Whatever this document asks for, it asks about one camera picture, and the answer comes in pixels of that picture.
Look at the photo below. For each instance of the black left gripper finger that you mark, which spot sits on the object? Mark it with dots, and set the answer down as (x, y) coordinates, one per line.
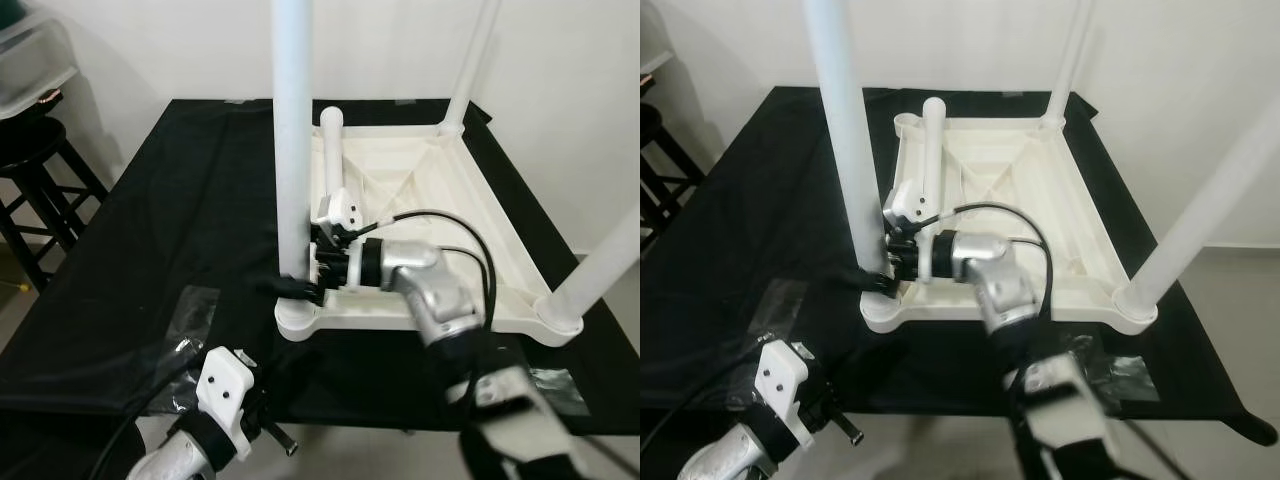
(840, 353)
(305, 382)
(877, 368)
(280, 356)

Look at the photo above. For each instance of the white plastic table leg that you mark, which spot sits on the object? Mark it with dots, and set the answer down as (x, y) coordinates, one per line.
(933, 140)
(293, 120)
(1200, 210)
(1070, 50)
(845, 120)
(600, 265)
(331, 150)
(470, 60)

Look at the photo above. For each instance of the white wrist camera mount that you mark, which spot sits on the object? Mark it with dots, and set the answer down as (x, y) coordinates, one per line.
(780, 380)
(338, 208)
(908, 200)
(225, 385)

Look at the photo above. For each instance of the clear adhesive tape strip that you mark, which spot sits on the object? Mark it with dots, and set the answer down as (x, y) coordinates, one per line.
(540, 390)
(572, 392)
(1140, 380)
(1103, 378)

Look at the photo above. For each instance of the black round stool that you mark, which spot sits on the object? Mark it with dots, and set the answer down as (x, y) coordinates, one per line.
(30, 145)
(650, 130)

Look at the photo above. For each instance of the white plastic children table top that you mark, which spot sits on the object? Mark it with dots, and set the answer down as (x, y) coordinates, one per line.
(440, 190)
(1030, 180)

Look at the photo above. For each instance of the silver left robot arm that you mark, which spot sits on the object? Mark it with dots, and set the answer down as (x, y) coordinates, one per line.
(170, 462)
(735, 455)

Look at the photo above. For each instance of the black tablecloth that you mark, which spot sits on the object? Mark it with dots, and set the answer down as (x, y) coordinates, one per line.
(730, 230)
(150, 230)

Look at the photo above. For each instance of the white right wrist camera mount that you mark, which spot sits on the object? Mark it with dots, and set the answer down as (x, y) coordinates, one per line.
(338, 208)
(908, 200)

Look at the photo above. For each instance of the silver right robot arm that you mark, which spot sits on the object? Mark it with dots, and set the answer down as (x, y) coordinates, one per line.
(1000, 290)
(440, 290)

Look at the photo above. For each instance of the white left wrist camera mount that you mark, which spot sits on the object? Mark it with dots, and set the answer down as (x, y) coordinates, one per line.
(780, 380)
(225, 385)

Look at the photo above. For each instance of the clear plastic storage box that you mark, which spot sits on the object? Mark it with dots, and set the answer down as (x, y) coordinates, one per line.
(30, 60)

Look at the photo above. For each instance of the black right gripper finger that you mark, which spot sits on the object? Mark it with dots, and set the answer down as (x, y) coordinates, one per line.
(290, 290)
(877, 281)

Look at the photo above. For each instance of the clear plastic bag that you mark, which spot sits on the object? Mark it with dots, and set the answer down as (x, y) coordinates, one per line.
(775, 310)
(192, 310)

